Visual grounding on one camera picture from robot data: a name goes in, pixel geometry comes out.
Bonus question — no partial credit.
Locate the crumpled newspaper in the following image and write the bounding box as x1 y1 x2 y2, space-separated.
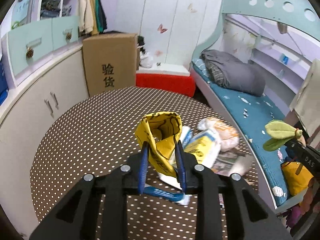
211 151 254 177

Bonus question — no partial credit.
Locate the white lower cabinet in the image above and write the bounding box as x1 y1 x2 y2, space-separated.
1 46 88 237

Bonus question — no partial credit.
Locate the teal bed mattress cover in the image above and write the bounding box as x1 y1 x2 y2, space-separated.
191 63 291 207

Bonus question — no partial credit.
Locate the orange white plastic bag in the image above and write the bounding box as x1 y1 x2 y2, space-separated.
197 117 240 152

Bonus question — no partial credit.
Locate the brown cardboard box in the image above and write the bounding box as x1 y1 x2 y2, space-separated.
82 33 138 96

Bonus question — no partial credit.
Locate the grey folded duvet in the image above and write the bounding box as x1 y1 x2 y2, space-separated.
201 49 266 97

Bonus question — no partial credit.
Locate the beige hanging shirt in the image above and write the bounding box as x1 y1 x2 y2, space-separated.
290 59 320 137

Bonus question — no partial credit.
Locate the red storage bench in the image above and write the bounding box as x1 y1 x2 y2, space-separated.
136 63 196 98

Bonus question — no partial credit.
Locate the mint drawer cabinet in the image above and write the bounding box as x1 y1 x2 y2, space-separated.
3 16 79 76

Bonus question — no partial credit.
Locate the green plush leaf toy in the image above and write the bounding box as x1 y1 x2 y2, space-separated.
263 120 306 152

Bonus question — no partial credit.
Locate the hanging clothes bundle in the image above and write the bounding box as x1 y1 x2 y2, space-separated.
78 0 107 36

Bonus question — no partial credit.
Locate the yellow cushion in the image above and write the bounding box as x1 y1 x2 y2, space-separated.
281 161 313 197

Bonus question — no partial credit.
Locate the light blue plaid pillow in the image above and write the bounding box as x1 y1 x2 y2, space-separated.
191 59 210 80

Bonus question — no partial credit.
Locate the yellow paper bag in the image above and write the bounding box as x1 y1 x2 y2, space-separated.
135 112 182 178

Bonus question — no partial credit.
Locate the brown polka dot tablecloth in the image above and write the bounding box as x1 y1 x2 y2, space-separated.
29 86 259 240

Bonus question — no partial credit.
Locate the blue white medicine box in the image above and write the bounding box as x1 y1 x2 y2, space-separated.
180 126 221 168

